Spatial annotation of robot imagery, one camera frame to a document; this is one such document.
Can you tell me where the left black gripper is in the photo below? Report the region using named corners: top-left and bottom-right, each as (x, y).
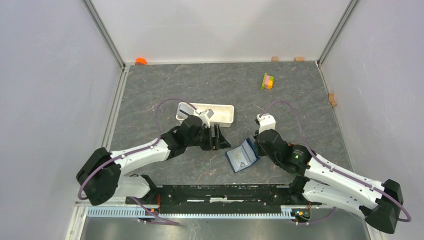
top-left (186, 123), bottom-right (231, 151)

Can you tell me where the white plastic tray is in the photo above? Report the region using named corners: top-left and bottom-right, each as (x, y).
top-left (175, 103), bottom-right (235, 128)

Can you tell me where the blue card holder wallet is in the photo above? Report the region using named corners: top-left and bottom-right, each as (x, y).
top-left (225, 138), bottom-right (261, 173)

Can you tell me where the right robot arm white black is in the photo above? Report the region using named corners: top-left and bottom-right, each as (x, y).
top-left (254, 129), bottom-right (404, 234)

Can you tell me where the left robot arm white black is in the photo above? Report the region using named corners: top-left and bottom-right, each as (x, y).
top-left (76, 115), bottom-right (231, 206)

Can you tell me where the colourful toy block stack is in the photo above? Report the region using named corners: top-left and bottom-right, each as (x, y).
top-left (261, 73), bottom-right (275, 90)

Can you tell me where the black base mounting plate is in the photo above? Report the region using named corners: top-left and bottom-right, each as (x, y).
top-left (139, 184), bottom-right (310, 214)

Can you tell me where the curved wooden piece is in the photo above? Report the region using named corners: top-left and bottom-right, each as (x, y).
top-left (328, 92), bottom-right (338, 108)

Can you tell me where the orange round cap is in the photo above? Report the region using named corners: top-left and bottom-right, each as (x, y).
top-left (134, 57), bottom-right (147, 65)

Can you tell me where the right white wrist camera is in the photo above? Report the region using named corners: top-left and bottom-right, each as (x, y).
top-left (256, 113), bottom-right (276, 134)

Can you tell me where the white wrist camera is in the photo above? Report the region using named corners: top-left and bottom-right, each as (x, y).
top-left (195, 109), bottom-right (214, 128)
top-left (256, 113), bottom-right (276, 134)

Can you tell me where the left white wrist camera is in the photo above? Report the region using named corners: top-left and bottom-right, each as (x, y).
top-left (195, 109), bottom-right (214, 128)

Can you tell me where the white cable comb rail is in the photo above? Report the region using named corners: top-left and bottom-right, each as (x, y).
top-left (86, 206), bottom-right (295, 220)

